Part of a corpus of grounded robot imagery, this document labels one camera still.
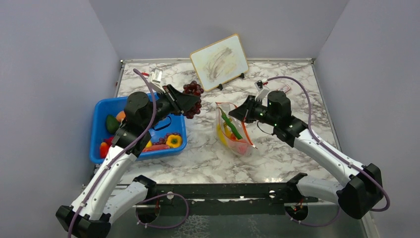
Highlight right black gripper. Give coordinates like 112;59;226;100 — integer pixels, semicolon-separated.
229;95;278;127

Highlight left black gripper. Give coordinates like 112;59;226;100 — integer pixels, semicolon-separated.
143;84;200;130

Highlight green chili pepper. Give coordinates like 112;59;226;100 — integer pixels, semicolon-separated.
218;107;243;140

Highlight purple grapes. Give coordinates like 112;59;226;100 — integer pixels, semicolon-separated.
183;80;204;119

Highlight clear zip top bag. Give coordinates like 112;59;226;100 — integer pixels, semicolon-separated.
215;102;257;157

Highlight yellow banana bunch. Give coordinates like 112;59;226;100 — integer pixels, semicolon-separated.
216;123;232;147

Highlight peach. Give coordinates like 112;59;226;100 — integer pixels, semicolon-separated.
115;111;126;123
236;143;253;156

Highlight dark green avocado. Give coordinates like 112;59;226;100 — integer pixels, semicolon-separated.
105;115;120;134

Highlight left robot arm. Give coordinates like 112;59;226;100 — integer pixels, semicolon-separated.
56;85;201;238

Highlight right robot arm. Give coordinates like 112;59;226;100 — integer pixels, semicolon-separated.
228;91;385;219

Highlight blue plastic bin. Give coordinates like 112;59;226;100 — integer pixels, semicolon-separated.
89;97;187;164

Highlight yellow bell pepper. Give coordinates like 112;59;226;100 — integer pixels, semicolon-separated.
165;134;183;148

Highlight small red card box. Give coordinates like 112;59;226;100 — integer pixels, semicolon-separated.
278;84;292;93

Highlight red chili pepper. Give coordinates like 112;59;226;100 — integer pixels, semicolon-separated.
103;136;114;146

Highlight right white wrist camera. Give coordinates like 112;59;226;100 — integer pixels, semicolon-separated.
255;80;270;101

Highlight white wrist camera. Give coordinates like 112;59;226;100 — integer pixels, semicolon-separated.
149;68;164;93
255;80;270;101

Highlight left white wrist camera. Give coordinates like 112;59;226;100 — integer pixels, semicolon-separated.
149;68;164;93

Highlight whiteboard with yellow frame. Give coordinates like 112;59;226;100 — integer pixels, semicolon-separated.
190;34;249;91

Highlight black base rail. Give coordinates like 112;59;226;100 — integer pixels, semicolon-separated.
90;166;319;218

